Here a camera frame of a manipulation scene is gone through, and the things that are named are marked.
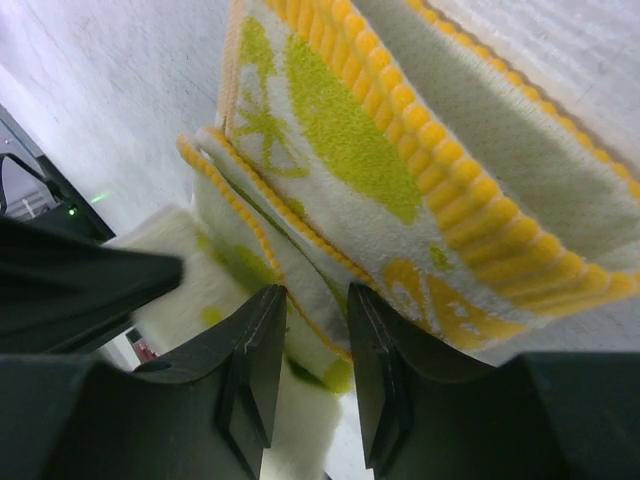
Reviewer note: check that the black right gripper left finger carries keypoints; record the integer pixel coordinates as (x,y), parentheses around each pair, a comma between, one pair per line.
(204,410)

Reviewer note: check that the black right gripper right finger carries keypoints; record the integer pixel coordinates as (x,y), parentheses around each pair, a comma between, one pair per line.
(428,411)

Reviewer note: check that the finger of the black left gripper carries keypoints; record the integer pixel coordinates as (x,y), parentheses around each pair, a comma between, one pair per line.
(60,294)

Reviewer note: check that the yellow green patterned towel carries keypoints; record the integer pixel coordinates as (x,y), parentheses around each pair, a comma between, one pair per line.
(375,142)

